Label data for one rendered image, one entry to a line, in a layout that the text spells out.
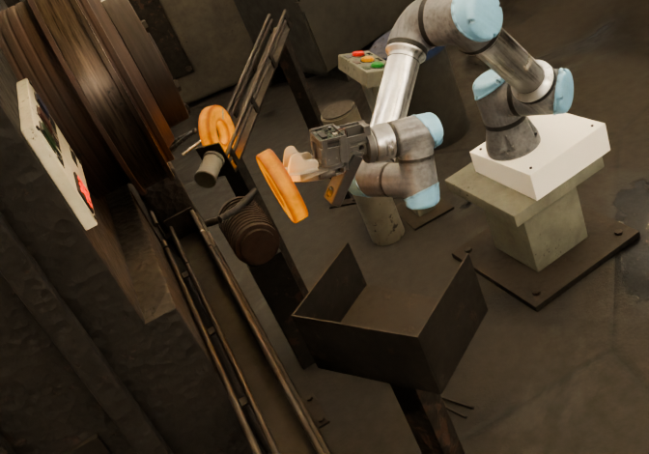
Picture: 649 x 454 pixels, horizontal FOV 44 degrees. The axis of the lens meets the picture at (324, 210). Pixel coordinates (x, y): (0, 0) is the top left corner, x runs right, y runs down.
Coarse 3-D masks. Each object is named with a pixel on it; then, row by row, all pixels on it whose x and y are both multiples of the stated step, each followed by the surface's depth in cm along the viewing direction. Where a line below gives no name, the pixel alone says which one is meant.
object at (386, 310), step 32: (352, 256) 155; (320, 288) 147; (352, 288) 155; (384, 288) 157; (448, 288) 133; (480, 288) 142; (320, 320) 138; (352, 320) 152; (384, 320) 150; (416, 320) 147; (448, 320) 133; (480, 320) 142; (320, 352) 144; (352, 352) 139; (384, 352) 133; (416, 352) 128; (448, 352) 134; (416, 384) 134; (416, 416) 156; (448, 416) 161; (448, 448) 161
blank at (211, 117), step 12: (204, 108) 219; (216, 108) 220; (204, 120) 215; (216, 120) 219; (228, 120) 225; (204, 132) 215; (216, 132) 218; (228, 132) 224; (204, 144) 216; (228, 156) 222
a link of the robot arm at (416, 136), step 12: (396, 120) 163; (408, 120) 162; (420, 120) 162; (432, 120) 163; (396, 132) 160; (408, 132) 161; (420, 132) 161; (432, 132) 162; (408, 144) 161; (420, 144) 162; (432, 144) 164; (396, 156) 163; (408, 156) 163; (420, 156) 162
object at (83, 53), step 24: (48, 0) 139; (72, 0) 137; (48, 24) 137; (72, 24) 137; (72, 48) 136; (96, 48) 135; (72, 72) 136; (96, 72) 136; (96, 96) 137; (120, 96) 138; (120, 120) 140; (120, 144) 142; (144, 144) 144; (144, 168) 149; (168, 168) 151
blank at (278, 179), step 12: (264, 156) 154; (276, 156) 153; (264, 168) 154; (276, 168) 152; (276, 180) 151; (288, 180) 151; (276, 192) 162; (288, 192) 151; (288, 204) 152; (300, 204) 153; (300, 216) 156
